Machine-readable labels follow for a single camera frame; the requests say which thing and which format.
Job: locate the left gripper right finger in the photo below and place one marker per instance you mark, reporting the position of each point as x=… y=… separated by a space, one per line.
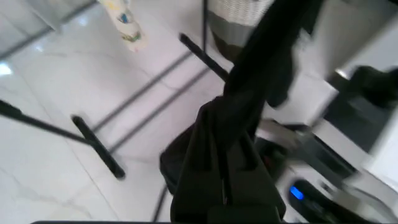
x=255 y=193

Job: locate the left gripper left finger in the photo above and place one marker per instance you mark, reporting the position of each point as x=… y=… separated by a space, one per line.
x=196 y=186

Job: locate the black garment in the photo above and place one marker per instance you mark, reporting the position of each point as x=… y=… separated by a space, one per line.
x=258 y=62

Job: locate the cream printed garment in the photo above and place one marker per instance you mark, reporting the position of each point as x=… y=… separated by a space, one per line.
x=127 y=28

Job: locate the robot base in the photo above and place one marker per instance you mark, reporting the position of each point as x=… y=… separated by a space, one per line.
x=342 y=143

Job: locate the black clothes rack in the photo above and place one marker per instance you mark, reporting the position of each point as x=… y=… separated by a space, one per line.
x=99 y=149

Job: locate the white laundry basket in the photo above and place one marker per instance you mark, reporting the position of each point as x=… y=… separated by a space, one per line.
x=236 y=12

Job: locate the white curtain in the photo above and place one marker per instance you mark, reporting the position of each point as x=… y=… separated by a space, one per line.
x=18 y=18

